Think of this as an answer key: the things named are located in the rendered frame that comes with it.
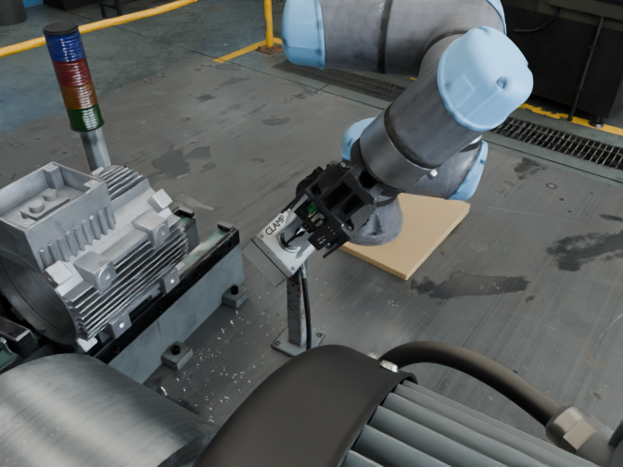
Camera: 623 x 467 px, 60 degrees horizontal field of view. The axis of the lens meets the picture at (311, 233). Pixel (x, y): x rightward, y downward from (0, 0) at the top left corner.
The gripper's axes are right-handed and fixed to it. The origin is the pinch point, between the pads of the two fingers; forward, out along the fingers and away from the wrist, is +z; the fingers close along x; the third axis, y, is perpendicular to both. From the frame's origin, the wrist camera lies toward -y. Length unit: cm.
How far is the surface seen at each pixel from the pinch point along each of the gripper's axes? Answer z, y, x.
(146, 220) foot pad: 12.3, 7.0, -15.2
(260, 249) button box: 3.0, 3.6, -1.7
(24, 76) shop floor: 295, -177, -204
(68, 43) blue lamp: 24, -13, -50
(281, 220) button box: 1.7, -1.4, -2.7
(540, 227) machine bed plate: 6, -59, 38
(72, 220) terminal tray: 10.2, 15.9, -20.1
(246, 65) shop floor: 217, -276, -104
